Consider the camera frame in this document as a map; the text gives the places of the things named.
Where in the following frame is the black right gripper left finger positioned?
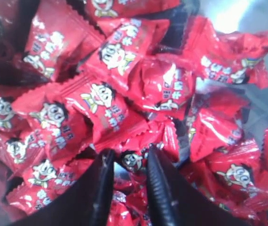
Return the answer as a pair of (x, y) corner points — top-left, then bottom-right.
(12, 148), (115, 226)

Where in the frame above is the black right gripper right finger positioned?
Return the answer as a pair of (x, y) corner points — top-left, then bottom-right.
(147, 145), (248, 226)

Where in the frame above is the red candy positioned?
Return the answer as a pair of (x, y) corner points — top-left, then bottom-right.
(78, 18), (170, 95)
(119, 141), (165, 175)
(182, 16), (268, 89)
(60, 73), (149, 151)
(13, 0), (104, 81)
(126, 57), (196, 112)

